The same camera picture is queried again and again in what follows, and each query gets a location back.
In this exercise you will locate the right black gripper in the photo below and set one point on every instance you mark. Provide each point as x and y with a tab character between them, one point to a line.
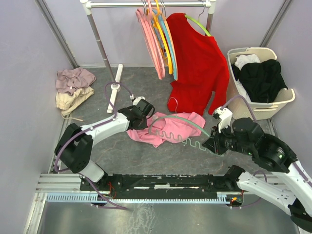
213	143

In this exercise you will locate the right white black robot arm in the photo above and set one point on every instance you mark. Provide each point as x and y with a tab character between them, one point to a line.
270	153

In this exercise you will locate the pink t shirt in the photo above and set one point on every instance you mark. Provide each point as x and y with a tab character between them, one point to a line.
144	137

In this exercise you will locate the beige crumpled garment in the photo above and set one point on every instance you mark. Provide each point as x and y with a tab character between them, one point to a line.
68	103

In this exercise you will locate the cream laundry basket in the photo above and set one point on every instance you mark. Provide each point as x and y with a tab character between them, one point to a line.
260	110

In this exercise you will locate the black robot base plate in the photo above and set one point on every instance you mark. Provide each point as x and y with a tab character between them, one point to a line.
161	187

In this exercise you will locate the white garment in basket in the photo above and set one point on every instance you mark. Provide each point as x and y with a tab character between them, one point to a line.
242	60

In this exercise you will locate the teal wavy hanger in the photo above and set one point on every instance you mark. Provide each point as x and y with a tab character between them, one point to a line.
179	128

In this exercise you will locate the lime green hanger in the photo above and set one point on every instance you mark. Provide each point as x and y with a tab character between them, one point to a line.
196	21

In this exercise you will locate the black garment in basket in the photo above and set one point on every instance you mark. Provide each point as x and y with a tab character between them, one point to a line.
262	81

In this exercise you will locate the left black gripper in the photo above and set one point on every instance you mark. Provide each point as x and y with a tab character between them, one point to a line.
143	126

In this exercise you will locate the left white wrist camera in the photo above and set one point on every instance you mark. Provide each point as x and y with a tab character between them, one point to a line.
136	100

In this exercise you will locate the mauve crumpled garment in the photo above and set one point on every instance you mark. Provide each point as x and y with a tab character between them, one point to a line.
68	81

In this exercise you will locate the white metal clothes rack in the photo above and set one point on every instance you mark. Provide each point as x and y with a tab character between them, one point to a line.
208	5

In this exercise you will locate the yellow hanger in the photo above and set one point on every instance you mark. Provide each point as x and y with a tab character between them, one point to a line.
166	53

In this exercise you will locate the pink hanger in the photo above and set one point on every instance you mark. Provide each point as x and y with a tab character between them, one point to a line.
157	46
151	48

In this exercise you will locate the red t shirt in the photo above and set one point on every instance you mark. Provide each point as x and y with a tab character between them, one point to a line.
202	70

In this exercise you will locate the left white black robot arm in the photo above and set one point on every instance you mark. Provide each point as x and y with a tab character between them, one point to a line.
75	146

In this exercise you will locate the light blue hanger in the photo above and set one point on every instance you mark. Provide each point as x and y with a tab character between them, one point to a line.
170	46

